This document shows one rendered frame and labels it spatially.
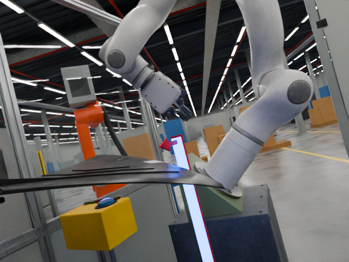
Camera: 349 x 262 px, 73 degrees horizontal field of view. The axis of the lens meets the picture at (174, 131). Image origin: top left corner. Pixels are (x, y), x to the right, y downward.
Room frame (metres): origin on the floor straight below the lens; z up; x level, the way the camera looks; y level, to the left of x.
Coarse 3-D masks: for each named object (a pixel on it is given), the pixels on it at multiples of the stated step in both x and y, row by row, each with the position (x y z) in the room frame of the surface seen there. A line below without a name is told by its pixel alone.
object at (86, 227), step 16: (80, 208) 0.62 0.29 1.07; (96, 208) 0.57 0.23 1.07; (112, 208) 0.56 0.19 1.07; (128, 208) 0.60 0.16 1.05; (64, 224) 0.60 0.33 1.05; (80, 224) 0.57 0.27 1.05; (96, 224) 0.54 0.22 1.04; (112, 224) 0.55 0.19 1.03; (128, 224) 0.59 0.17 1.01; (80, 240) 0.57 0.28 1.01; (96, 240) 0.55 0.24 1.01; (112, 240) 0.54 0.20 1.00
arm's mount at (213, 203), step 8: (192, 160) 0.88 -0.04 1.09; (200, 160) 0.95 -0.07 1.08; (192, 168) 0.80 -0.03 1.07; (184, 192) 0.74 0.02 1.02; (200, 192) 0.73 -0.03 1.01; (208, 192) 0.72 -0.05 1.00; (216, 192) 0.72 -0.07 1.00; (184, 200) 0.74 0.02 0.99; (200, 200) 0.73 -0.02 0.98; (208, 200) 0.72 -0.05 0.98; (216, 200) 0.71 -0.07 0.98; (224, 200) 0.71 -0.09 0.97; (232, 200) 0.74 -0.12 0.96; (240, 200) 0.78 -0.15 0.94; (208, 208) 0.72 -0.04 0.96; (216, 208) 0.72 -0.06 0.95; (224, 208) 0.71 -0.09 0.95; (232, 208) 0.70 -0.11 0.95; (240, 208) 0.71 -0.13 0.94; (208, 216) 0.72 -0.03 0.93
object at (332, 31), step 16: (304, 0) 1.51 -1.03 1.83; (320, 0) 1.48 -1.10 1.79; (336, 0) 1.44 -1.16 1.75; (320, 16) 1.49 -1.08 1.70; (336, 16) 1.45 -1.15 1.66; (320, 32) 1.50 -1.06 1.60; (336, 32) 1.46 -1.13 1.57; (320, 48) 1.51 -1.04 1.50; (336, 48) 1.48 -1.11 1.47; (336, 64) 1.49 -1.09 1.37; (336, 80) 1.49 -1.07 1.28; (336, 96) 1.50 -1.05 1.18; (336, 112) 1.51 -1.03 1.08
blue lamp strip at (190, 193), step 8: (176, 152) 0.45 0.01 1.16; (184, 152) 0.44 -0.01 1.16; (184, 160) 0.44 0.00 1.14; (192, 192) 0.44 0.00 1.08; (192, 200) 0.45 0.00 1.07; (192, 208) 0.45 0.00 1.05; (192, 216) 0.45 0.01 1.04; (200, 216) 0.44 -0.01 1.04; (200, 224) 0.44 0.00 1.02; (200, 232) 0.45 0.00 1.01; (200, 240) 0.45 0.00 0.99; (200, 248) 0.45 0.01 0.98; (208, 248) 0.44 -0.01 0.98; (208, 256) 0.45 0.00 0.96
